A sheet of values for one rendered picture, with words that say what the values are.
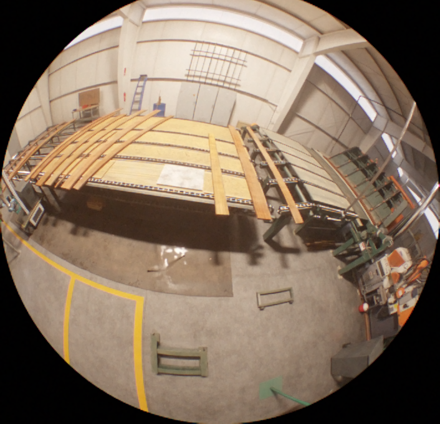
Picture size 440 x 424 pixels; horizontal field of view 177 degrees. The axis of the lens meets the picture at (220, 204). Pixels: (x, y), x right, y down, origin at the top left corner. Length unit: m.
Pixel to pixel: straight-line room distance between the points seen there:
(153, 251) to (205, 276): 0.85
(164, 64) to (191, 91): 2.14
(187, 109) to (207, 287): 6.55
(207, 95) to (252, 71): 2.47
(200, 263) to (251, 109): 7.00
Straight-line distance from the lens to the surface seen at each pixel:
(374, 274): 4.74
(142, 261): 2.22
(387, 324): 5.46
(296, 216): 2.11
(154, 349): 1.91
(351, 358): 3.45
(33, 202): 3.94
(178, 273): 2.11
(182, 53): 7.65
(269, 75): 7.78
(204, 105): 6.78
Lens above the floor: 2.07
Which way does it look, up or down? 46 degrees down
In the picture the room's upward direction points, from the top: 21 degrees clockwise
